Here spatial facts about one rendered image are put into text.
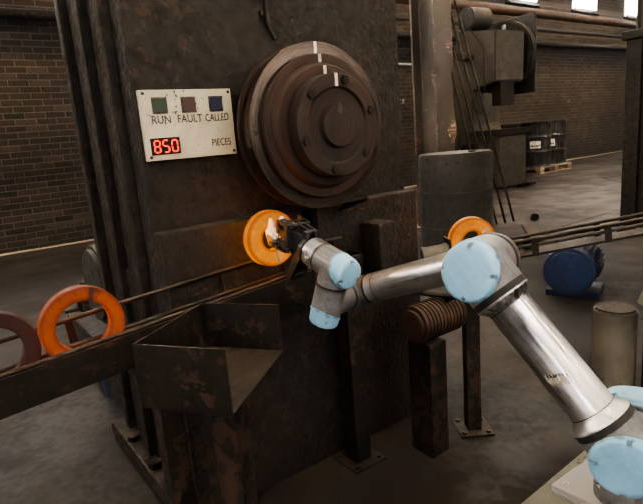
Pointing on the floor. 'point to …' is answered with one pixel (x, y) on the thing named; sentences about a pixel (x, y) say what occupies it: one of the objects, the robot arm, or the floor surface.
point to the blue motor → (574, 272)
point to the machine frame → (231, 212)
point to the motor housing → (430, 369)
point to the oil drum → (454, 191)
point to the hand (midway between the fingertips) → (269, 231)
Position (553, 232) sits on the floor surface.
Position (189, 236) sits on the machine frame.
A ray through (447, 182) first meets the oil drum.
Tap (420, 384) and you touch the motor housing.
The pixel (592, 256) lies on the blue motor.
